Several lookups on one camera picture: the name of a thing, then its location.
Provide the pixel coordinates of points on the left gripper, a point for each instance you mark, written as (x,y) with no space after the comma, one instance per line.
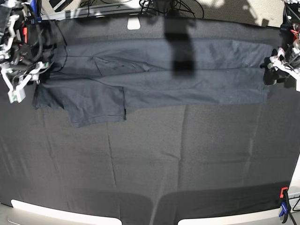
(287,61)

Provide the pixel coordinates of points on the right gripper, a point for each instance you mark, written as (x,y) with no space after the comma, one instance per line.
(20,71)

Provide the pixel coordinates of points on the dark navy t-shirt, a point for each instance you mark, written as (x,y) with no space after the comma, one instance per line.
(98,81)

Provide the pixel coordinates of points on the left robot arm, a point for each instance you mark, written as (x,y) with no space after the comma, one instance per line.
(290,31)

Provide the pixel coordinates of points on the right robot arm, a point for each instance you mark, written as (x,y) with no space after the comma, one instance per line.
(21,46)

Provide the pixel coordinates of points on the red clamp left rear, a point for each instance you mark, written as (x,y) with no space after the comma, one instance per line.
(25,34)

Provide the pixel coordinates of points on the blue red clamp front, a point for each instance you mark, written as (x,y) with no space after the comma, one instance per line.
(285,205)

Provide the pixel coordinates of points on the black table cloth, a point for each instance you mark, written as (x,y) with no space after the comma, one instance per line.
(161,164)

